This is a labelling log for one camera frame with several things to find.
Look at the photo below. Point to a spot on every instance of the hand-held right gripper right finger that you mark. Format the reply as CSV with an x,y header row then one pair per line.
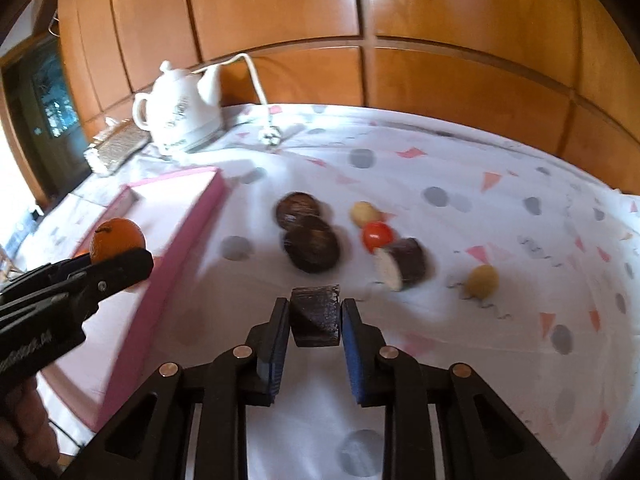
x,y
356,360

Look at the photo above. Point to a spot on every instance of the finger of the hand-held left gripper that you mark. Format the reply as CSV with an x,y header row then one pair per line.
x,y
117,272
45,272

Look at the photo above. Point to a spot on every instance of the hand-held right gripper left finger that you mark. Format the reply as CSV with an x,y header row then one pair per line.
x,y
275,360

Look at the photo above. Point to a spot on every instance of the orange mandarin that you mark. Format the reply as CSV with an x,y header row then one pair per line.
x,y
117,240

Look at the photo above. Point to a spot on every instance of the pink shallow box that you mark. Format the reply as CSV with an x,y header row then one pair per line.
x,y
165,280

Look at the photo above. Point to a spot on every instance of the dark sugarcane piece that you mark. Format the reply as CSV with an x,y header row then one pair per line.
x,y
298,208
312,245
315,317
402,262

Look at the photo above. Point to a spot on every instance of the red cherry tomato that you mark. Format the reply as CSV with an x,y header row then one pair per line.
x,y
377,236

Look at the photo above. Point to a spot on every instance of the beige longan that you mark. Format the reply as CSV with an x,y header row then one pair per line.
x,y
482,281
364,212

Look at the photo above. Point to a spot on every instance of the person's left hand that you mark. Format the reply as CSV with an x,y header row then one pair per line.
x,y
25,425

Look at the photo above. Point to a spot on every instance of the silver embossed tissue box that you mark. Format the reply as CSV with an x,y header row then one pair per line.
x,y
117,147

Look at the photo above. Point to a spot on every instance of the silver kettle base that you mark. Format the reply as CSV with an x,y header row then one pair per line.
x,y
192,144

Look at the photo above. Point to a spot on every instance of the dark glass door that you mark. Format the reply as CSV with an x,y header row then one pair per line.
x,y
47,110

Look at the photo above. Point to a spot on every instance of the white ceramic electric kettle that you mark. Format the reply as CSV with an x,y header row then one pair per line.
x,y
180,105

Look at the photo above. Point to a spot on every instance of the white patterned tablecloth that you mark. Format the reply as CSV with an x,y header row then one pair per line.
x,y
475,200

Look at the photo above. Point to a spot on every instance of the white power plug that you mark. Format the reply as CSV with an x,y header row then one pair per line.
x,y
270,136

